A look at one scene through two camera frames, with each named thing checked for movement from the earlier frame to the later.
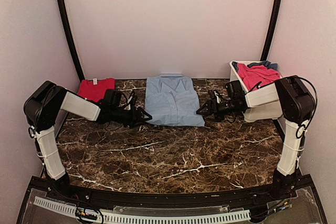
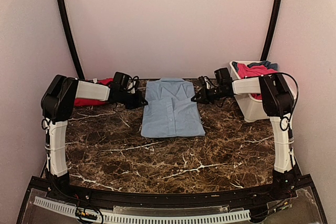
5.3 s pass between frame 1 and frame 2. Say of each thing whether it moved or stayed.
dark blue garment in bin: stayed
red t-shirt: stayed
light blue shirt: moved
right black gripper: moved
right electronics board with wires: stayed
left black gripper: moved
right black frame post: stayed
